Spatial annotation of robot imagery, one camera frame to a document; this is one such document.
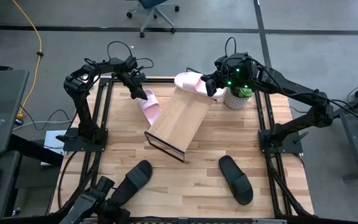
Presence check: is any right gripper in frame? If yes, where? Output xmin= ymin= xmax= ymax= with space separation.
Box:
xmin=201 ymin=53 xmax=256 ymax=97

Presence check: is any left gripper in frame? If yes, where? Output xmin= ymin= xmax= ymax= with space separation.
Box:
xmin=112 ymin=55 xmax=149 ymax=100

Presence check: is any pink foam slide sandal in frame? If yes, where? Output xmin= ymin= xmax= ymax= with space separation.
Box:
xmin=174 ymin=71 xmax=227 ymax=99
xmin=136 ymin=89 xmax=162 ymax=126

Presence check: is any black foam slide sandal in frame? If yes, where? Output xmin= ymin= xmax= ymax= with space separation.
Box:
xmin=109 ymin=160 xmax=154 ymax=206
xmin=218 ymin=154 xmax=254 ymax=206

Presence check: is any plant in triangle-patterned pot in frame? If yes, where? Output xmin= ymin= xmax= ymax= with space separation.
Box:
xmin=223 ymin=85 xmax=254 ymax=110

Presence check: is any office chair base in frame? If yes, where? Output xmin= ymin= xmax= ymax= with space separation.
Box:
xmin=126 ymin=0 xmax=180 ymax=39

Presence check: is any white flat panel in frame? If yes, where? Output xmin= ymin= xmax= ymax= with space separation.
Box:
xmin=40 ymin=129 xmax=68 ymax=166

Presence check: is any dark glossy desk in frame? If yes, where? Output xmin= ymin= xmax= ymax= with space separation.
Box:
xmin=0 ymin=68 xmax=65 ymax=224

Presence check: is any black metal table frame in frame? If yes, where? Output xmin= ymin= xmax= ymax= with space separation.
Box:
xmin=50 ymin=76 xmax=315 ymax=224

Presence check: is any wooden shelf, black metal frame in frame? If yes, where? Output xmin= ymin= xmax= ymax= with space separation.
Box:
xmin=144 ymin=67 xmax=216 ymax=163

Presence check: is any yellow cable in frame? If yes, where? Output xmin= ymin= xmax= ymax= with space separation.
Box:
xmin=11 ymin=0 xmax=44 ymax=119

